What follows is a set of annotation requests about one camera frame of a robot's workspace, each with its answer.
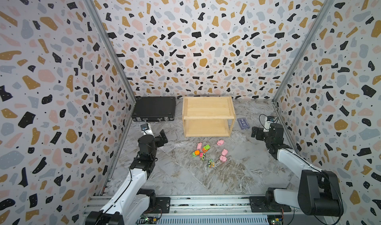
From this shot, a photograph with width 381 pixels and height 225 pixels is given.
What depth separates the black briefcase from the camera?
42.3 inches

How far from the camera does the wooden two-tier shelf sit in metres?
0.87

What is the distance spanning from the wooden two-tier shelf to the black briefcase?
0.50 feet
